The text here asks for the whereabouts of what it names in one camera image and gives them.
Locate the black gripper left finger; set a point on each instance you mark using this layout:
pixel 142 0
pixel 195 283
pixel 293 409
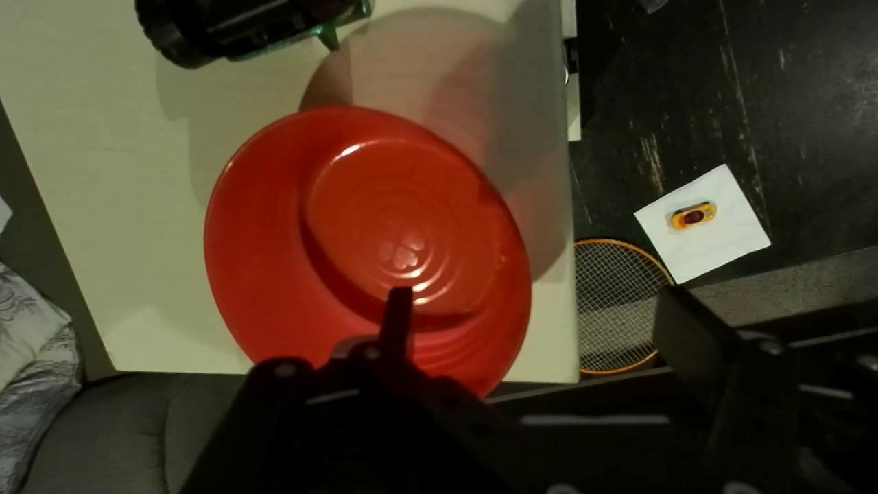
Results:
pixel 395 324

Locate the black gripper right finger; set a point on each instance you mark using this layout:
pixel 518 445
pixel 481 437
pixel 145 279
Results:
pixel 745 381

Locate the red plastic bowl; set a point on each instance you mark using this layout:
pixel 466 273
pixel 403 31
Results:
pixel 321 214

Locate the white paper napkin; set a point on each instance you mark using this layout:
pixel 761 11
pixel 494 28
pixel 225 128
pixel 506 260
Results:
pixel 704 227

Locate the white ornate shelf unit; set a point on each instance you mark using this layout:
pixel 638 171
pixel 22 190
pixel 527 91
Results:
pixel 125 150

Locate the black toy car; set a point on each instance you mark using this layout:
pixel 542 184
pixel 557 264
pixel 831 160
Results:
pixel 195 33

